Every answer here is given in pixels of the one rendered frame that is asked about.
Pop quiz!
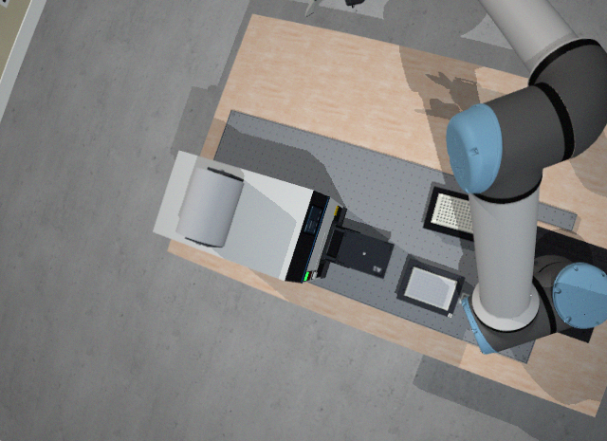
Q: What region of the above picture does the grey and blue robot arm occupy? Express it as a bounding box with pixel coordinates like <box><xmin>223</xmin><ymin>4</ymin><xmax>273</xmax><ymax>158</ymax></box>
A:
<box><xmin>446</xmin><ymin>0</ymin><xmax>607</xmax><ymax>355</ymax></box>

